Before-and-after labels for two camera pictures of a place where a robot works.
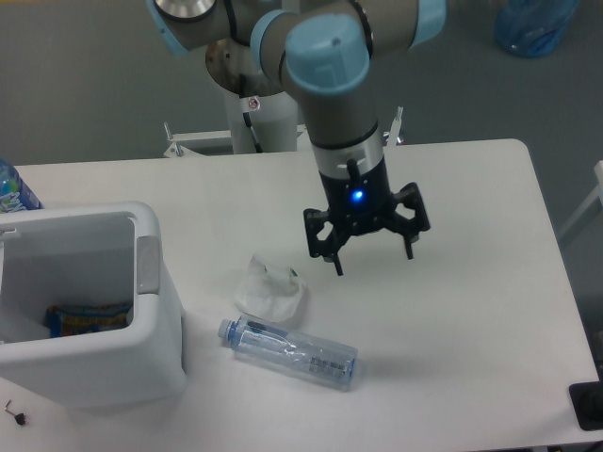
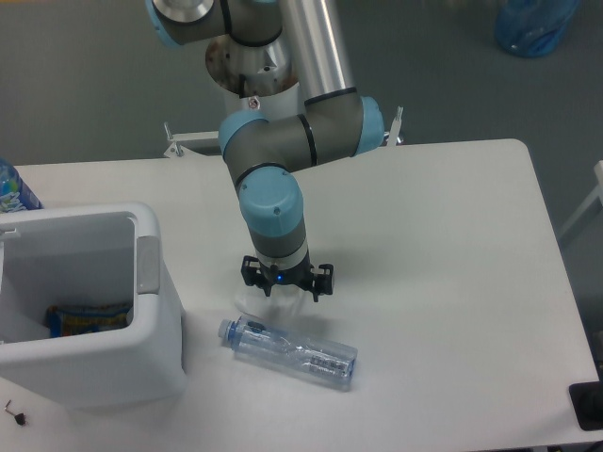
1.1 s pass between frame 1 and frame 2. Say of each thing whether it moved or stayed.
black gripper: moved
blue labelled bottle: stayed
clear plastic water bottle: stayed
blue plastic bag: stayed
